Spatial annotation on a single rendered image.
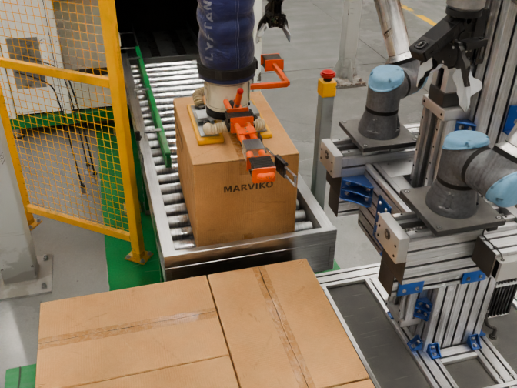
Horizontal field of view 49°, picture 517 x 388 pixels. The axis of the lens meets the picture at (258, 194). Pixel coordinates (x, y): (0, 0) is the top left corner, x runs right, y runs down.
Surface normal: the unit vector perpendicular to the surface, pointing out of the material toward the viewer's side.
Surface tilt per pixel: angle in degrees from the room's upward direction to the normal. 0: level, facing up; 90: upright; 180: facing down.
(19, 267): 90
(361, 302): 0
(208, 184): 90
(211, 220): 90
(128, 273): 0
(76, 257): 0
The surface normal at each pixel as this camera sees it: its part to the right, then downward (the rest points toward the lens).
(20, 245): 0.26, 0.53
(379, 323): 0.01, -0.84
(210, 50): -0.38, 0.22
